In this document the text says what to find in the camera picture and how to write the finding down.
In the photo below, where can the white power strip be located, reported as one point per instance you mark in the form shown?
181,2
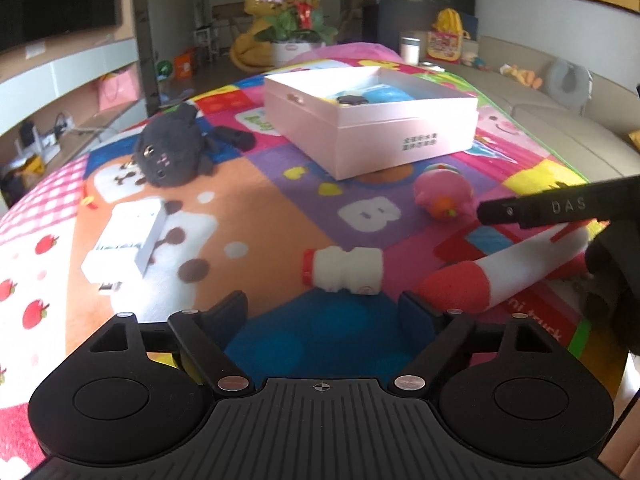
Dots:
57,132

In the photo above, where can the yellow orange plush duck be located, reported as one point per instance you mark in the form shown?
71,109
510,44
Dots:
522,76

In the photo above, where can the blue wet wipes packet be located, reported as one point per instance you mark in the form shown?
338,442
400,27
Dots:
390,96

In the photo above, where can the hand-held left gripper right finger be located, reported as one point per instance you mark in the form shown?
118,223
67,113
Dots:
420,320

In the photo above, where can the green striped ball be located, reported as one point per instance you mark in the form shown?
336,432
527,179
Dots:
164,68

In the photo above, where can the colourful cartoon play mat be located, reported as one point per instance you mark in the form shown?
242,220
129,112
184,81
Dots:
280,220

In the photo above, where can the white carton box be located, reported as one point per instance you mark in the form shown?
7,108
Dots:
130,235

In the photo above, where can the yellow plush bear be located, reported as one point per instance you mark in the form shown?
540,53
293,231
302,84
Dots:
250,50

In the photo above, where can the black cabinet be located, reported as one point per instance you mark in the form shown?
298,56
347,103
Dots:
390,25

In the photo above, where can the white stool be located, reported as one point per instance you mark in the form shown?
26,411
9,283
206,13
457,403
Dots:
205,45

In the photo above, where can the black plush cat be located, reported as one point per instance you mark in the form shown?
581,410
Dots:
170,150

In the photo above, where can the white plush bottle red cap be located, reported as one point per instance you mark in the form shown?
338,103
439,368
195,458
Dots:
350,267

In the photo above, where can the grey neck pillow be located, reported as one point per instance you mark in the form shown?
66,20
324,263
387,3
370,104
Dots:
562,82

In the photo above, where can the pink gift bag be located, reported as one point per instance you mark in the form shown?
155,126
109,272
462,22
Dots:
117,90

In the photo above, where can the white wooden shelf unit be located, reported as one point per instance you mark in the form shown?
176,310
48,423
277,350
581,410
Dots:
65,67

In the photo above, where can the pink plush toy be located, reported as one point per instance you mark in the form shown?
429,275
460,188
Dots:
442,187

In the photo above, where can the beige sofa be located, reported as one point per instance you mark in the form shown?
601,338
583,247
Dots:
550,125

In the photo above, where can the white cup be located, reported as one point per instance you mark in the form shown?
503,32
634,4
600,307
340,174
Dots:
410,50

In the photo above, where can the white router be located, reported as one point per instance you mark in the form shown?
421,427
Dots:
27,140

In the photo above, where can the white red foam rocket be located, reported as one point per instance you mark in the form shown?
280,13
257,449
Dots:
510,270

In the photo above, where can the pink cardboard box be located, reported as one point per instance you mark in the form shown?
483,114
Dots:
375,135

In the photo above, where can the orange box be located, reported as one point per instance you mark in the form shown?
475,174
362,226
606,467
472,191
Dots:
184,64

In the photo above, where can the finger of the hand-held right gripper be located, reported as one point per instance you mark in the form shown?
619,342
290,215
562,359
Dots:
550,207

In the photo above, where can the pink blanket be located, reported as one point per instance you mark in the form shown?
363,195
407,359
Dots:
345,52

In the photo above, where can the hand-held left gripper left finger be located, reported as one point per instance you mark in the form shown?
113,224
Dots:
225,320

